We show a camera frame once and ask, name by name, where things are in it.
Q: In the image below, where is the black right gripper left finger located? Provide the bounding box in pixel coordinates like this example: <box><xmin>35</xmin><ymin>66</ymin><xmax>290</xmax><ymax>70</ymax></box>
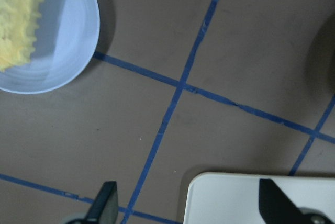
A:
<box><xmin>85</xmin><ymin>181</ymin><xmax>118</xmax><ymax>223</ymax></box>

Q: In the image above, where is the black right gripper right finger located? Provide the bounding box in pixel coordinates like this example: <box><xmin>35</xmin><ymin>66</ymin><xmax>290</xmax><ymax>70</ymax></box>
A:
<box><xmin>259</xmin><ymin>179</ymin><xmax>306</xmax><ymax>223</ymax></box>

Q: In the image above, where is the light blue plate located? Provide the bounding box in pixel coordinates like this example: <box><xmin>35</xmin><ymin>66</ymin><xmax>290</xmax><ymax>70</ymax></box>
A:
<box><xmin>1</xmin><ymin>0</ymin><xmax>100</xmax><ymax>94</ymax></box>

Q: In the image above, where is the yellow bread slice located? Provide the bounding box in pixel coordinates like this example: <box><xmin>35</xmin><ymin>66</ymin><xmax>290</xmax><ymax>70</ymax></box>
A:
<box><xmin>1</xmin><ymin>0</ymin><xmax>44</xmax><ymax>72</ymax></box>

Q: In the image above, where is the white square tray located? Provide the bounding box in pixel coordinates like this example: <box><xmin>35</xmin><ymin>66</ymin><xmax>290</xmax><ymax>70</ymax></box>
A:
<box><xmin>183</xmin><ymin>172</ymin><xmax>334</xmax><ymax>223</ymax></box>

